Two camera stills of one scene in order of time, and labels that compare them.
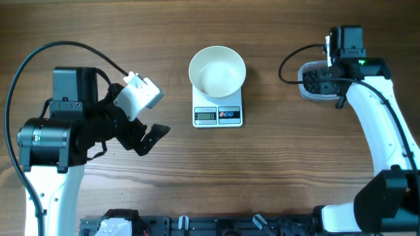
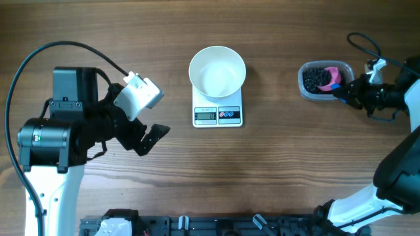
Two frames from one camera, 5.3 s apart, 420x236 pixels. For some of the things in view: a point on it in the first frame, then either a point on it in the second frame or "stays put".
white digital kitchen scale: (214, 112) stays put
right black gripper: (323, 75) to (356, 94)
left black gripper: (132, 139) stays put
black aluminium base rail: (209, 225) stays put
